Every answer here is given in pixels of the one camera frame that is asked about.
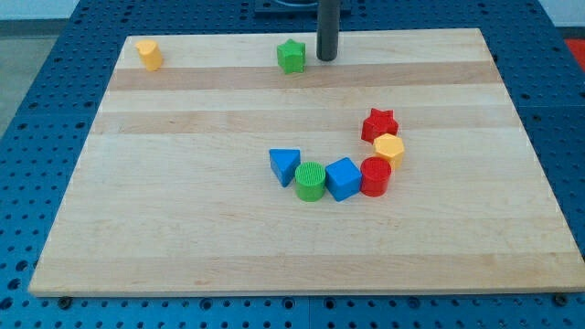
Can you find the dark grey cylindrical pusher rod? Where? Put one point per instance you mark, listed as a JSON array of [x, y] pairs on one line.
[[327, 32]]

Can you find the green star block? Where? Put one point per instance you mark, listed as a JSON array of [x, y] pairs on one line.
[[291, 56]]

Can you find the red star block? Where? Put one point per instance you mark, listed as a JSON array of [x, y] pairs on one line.
[[379, 122]]

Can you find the blue triangle block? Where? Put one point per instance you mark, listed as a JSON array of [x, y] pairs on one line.
[[284, 163]]

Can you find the yellow hexagon block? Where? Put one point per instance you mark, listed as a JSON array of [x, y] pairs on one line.
[[391, 148]]

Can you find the blue cube block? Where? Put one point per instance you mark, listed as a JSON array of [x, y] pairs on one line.
[[343, 179]]

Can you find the green cylinder block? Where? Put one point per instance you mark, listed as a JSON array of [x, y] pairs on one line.
[[310, 181]]

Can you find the red cylinder block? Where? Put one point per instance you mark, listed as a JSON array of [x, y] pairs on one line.
[[376, 173]]

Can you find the yellow heart block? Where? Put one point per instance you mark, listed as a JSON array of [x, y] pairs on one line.
[[150, 54]]

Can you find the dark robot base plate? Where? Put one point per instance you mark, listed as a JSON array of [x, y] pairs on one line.
[[285, 8]]

